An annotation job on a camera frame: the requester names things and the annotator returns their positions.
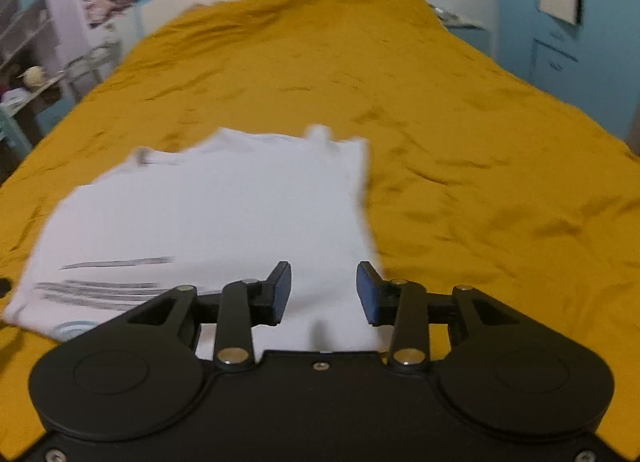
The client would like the white wall shelf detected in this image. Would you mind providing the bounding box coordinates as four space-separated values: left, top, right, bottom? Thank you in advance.
0 0 57 74

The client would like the blue drawer cabinet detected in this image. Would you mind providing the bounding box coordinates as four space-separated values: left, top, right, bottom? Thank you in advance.
529 0 640 143

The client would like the white wire rack trolley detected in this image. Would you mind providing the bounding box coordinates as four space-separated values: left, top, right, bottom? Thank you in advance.
64 39 124 94

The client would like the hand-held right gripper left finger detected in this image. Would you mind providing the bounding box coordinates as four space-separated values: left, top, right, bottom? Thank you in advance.
99 261 292 369

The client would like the white printed sweatshirt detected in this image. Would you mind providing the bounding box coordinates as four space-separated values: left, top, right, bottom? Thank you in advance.
2 124 387 359

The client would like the blue chair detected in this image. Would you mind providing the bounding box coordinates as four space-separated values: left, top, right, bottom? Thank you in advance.
0 96 77 159

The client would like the yellow quilted blanket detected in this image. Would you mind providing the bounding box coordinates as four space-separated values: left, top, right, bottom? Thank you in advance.
0 0 640 462

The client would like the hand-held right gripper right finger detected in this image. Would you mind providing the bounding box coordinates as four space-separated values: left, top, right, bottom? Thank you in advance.
356 261 547 369

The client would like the beige round ball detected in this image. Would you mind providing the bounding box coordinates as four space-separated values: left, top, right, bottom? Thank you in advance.
22 65 49 91

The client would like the grey desk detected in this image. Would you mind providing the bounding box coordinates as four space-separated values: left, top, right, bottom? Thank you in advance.
0 71 76 163

